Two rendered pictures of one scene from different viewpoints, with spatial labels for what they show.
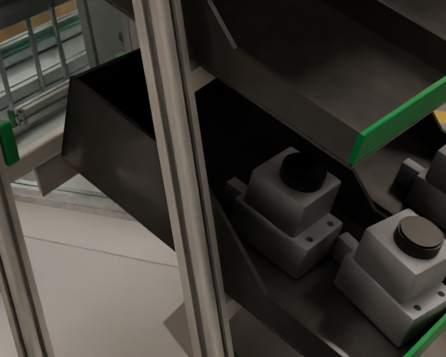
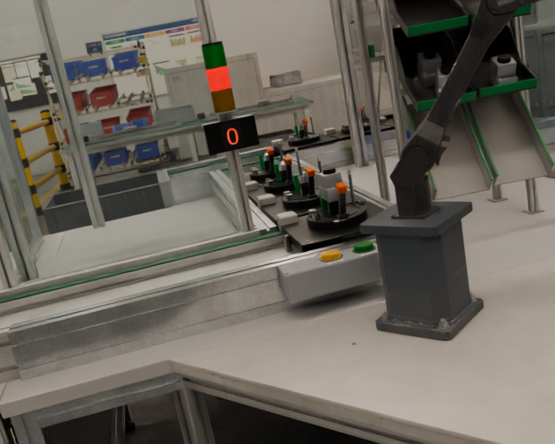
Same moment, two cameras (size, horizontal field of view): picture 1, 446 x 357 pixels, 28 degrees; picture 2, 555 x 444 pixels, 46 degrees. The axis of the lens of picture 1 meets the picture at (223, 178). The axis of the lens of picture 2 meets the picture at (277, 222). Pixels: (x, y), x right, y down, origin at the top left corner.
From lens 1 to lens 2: 1.21 m
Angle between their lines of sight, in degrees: 44
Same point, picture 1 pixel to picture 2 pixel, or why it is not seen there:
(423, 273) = (441, 77)
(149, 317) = not seen: hidden behind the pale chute
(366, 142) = (410, 30)
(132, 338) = not seen: hidden behind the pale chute
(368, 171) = (484, 71)
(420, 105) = (436, 25)
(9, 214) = (368, 70)
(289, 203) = (421, 61)
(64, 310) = not seen: hidden behind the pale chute
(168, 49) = (381, 11)
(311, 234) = (430, 73)
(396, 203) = (484, 79)
